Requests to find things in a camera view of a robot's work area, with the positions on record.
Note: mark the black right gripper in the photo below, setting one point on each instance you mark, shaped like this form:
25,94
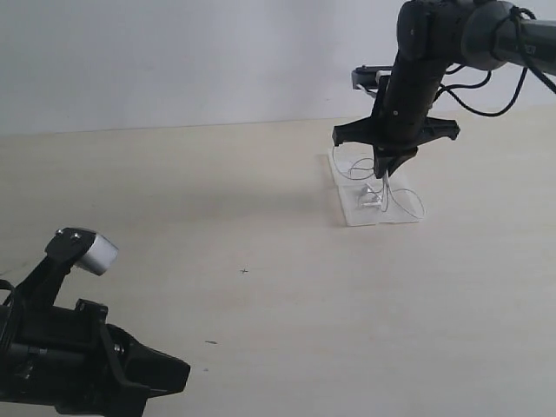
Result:
399,121

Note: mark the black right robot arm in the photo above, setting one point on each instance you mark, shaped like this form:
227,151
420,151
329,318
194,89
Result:
433,38

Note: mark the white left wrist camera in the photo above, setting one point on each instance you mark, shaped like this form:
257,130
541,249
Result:
84,248

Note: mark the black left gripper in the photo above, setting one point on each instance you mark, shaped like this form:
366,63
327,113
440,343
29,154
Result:
75,362

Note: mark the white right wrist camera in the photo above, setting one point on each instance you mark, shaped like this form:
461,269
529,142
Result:
367,77

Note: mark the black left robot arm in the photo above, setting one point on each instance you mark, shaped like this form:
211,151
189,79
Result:
13,312

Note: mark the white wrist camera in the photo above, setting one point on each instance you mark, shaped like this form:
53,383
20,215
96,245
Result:
367,77
84,248

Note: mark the clear plastic storage case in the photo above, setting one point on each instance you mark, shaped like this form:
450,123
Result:
374,191

